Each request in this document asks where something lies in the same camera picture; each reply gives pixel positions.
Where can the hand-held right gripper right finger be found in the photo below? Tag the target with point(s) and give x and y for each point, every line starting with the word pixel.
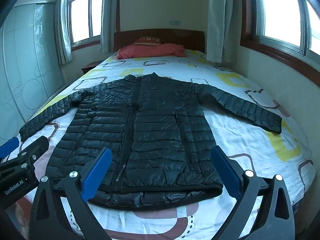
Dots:
pixel 226 172

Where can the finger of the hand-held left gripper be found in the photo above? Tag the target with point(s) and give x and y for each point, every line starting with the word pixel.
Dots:
pixel 37 147
pixel 8 146

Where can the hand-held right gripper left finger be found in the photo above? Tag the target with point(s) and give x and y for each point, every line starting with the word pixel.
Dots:
pixel 96 172

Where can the black quilted puffer jacket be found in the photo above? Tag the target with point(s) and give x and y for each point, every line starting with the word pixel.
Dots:
pixel 160 135

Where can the bed with patterned sheet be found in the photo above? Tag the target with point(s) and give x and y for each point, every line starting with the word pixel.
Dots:
pixel 250 135

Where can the frosted glass sliding wardrobe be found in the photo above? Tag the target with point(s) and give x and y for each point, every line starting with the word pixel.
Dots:
pixel 25 67

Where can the brown wooden nightstand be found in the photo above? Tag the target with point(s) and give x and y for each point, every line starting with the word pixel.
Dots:
pixel 88 67

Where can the narrow white curtain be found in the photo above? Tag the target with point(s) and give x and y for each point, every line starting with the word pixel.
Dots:
pixel 63 42

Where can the pink pillow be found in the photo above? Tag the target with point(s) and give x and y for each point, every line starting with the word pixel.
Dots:
pixel 152 51

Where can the small brown cushion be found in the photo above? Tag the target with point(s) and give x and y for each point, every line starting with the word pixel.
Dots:
pixel 147 40

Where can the small window with brown sill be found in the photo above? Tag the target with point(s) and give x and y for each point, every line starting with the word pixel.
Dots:
pixel 82 12

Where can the brown wooden headboard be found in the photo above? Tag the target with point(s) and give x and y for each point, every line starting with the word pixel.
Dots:
pixel 175 37

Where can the large window with brown frame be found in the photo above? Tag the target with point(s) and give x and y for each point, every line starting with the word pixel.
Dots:
pixel 280 5

